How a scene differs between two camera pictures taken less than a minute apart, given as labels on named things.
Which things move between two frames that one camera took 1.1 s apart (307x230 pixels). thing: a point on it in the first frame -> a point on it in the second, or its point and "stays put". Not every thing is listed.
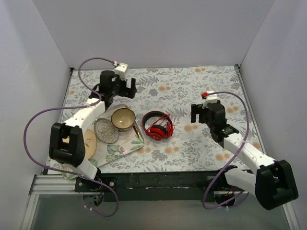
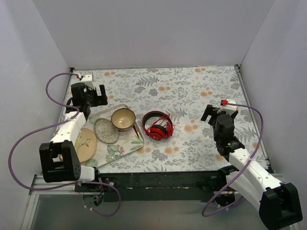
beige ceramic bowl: [123, 119] stays put
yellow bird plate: [90, 142] stays put
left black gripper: [127, 86] -> [95, 96]
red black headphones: [159, 132] stays put
